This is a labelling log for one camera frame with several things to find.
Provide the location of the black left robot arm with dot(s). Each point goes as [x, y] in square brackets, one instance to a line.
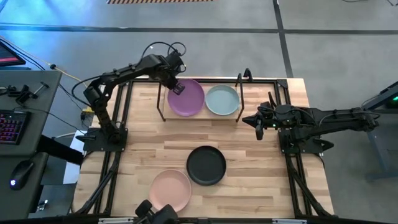
[124, 73]

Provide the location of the black rounded object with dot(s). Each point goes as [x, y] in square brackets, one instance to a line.
[161, 216]

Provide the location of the pink plate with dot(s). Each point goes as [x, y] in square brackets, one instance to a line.
[169, 188]

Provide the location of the white paper sheet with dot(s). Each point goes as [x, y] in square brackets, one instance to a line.
[73, 174]

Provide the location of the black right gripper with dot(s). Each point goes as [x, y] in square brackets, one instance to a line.
[269, 118]

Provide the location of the backlit black keyboard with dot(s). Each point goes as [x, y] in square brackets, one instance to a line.
[11, 126]

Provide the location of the grey side desk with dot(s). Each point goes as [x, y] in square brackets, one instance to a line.
[37, 93]

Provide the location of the teal plate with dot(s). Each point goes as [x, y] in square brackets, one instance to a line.
[222, 100]

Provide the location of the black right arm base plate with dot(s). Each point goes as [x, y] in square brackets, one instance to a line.
[311, 148]

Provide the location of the large black frame clamp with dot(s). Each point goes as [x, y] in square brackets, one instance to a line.
[248, 74]

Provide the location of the silver hinge bracket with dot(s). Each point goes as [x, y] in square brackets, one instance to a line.
[115, 220]
[289, 221]

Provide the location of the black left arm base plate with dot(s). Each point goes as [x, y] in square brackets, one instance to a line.
[99, 144]

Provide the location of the black plate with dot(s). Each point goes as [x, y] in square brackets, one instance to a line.
[206, 165]

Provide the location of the black clamp tool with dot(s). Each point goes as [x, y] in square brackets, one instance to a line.
[23, 93]

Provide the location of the black computer mouse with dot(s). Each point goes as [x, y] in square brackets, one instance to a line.
[21, 174]

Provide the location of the grey metal cart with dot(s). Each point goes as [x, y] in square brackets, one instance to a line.
[382, 146]

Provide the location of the purple plate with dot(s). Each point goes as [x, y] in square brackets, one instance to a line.
[189, 99]

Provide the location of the small silver metal clip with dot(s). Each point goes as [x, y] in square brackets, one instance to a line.
[43, 205]

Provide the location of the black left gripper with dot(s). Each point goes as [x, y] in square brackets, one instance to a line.
[172, 67]

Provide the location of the black monitor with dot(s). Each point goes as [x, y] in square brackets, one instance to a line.
[7, 57]

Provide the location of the black aluminium table frame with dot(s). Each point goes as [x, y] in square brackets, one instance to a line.
[264, 81]

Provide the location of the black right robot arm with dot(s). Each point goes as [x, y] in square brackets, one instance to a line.
[335, 119]

